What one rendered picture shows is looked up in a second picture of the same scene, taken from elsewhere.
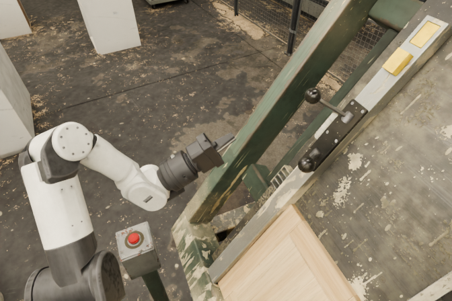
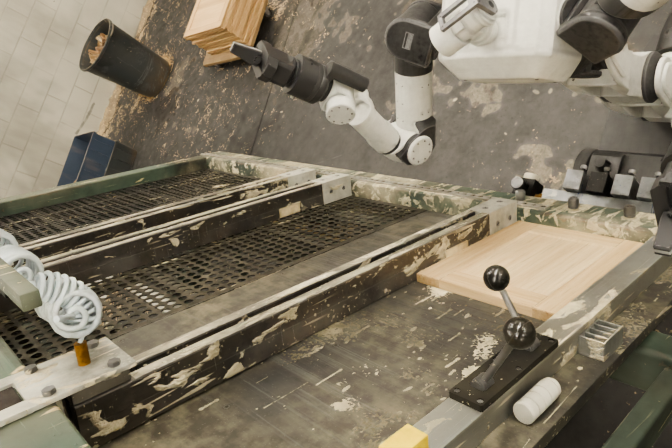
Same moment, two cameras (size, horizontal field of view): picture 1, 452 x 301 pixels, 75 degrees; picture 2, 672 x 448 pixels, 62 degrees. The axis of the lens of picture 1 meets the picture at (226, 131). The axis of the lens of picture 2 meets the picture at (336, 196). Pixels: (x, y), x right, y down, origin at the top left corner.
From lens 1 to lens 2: 87 cm
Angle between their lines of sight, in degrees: 93
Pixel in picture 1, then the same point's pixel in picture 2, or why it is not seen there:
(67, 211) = not seen: outside the picture
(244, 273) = (605, 259)
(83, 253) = (606, 0)
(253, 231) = (610, 278)
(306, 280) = not seen: hidden behind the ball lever
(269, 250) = (574, 280)
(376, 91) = (440, 421)
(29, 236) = not seen: outside the picture
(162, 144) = not seen: outside the picture
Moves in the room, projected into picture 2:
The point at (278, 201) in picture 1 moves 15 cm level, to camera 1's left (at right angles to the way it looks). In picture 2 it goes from (582, 305) to (642, 232)
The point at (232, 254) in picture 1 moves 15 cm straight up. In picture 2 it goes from (637, 257) to (612, 235)
